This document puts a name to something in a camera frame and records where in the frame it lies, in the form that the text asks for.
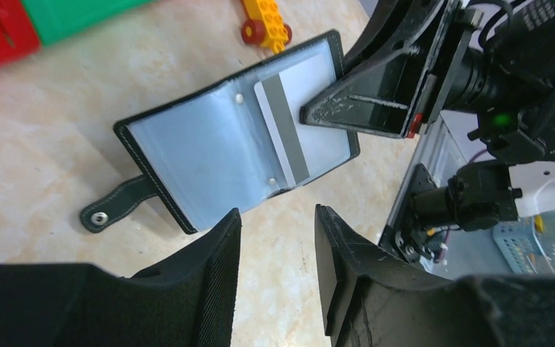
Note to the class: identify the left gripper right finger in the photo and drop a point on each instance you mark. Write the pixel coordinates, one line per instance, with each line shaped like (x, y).
(370, 298)

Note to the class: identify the green plastic bin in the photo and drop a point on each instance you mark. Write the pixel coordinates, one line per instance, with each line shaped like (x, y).
(55, 20)

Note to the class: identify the grey magnetic stripe card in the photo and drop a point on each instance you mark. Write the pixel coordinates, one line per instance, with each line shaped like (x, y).
(304, 152)

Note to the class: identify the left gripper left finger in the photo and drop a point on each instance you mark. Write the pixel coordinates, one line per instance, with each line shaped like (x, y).
(187, 299)

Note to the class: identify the yellow toy block car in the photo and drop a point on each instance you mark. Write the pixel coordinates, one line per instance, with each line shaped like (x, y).
(264, 26)

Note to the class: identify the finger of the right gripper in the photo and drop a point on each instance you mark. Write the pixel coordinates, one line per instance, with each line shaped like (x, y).
(393, 86)

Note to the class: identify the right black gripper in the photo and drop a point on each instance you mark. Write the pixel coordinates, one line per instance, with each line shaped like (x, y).
(508, 83)

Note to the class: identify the black leather card holder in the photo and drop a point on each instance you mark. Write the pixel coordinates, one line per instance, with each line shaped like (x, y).
(206, 153)

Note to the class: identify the blue perforated basket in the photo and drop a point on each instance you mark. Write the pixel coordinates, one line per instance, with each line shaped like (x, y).
(528, 244)

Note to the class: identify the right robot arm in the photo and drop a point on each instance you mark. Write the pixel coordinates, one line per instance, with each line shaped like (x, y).
(484, 193)

